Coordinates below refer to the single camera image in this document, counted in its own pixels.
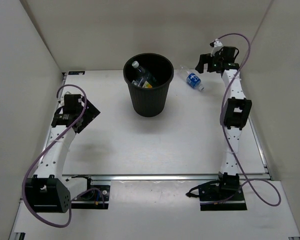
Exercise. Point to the clear bottle blue label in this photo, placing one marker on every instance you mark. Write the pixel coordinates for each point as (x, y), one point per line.
(190, 78)

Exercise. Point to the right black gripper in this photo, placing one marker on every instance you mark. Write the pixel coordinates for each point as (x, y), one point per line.
(208, 59)

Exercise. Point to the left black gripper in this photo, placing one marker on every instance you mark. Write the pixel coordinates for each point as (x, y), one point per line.
(91, 112)

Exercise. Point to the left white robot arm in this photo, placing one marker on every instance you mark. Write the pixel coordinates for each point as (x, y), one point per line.
(48, 191)

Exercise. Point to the left blue table sticker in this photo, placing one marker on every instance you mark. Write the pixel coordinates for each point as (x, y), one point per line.
(76, 73)

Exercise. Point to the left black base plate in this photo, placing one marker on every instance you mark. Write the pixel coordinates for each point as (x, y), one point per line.
(93, 200)

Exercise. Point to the clear bottle green label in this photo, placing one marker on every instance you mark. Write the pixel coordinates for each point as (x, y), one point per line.
(143, 73)

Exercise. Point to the black plastic waste bin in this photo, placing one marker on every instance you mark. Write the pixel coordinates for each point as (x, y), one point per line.
(149, 102)

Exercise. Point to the clear bottle orange label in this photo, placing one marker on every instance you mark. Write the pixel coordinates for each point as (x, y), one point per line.
(147, 85)

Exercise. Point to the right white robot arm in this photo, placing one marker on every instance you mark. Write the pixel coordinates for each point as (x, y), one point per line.
(235, 110)

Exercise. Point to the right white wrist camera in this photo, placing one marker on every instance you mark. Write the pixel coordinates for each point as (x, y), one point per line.
(216, 46)

